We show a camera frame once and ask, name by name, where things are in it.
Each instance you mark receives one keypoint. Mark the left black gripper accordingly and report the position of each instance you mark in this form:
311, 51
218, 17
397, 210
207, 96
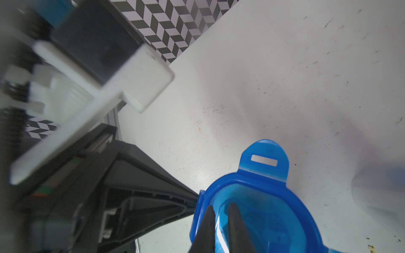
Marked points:
99, 195

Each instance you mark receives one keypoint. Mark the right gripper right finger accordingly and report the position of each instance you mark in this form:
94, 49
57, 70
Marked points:
239, 240

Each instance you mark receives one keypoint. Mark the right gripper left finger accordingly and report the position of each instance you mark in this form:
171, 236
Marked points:
204, 241

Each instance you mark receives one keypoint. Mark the blue lid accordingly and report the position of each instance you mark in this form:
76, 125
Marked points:
277, 221

